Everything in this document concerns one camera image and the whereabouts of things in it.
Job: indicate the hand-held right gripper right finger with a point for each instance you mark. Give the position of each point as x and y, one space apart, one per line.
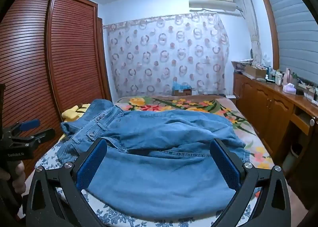
224 165

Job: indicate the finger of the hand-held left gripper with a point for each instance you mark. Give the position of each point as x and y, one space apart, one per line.
43 134
29 124

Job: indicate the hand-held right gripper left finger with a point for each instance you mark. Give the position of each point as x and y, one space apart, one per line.
92 163

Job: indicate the blue denim pants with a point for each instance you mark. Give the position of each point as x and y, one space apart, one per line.
161 137

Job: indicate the person's left hand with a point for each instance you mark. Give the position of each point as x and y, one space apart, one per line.
19 176

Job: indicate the yellow cloth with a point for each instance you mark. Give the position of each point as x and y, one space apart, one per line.
70 114

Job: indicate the colourful floral blanket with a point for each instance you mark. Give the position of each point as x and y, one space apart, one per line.
248 132

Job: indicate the grey trash bin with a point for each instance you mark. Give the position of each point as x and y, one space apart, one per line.
292 158

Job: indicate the wooden sideboard cabinet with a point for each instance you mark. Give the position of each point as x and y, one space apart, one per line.
270 112

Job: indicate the wooden louvered wardrobe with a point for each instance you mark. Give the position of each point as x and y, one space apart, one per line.
69 55

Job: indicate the small cardboard box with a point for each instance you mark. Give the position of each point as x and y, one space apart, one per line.
182 92

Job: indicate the open cardboard box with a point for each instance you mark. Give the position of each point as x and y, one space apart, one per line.
256 72

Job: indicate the pink tissue box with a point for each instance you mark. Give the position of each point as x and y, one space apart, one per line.
289 89

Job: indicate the patterned flat box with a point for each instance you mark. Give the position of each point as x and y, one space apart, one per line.
241 65

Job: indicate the cluster of toiletry bottles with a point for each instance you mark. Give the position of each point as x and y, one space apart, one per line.
278 76

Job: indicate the circle patterned curtain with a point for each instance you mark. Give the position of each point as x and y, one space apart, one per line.
169 55

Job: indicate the cream window curtain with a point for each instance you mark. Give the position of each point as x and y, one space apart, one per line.
253 30

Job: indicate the grey window blind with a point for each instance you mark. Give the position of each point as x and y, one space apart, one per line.
290 30

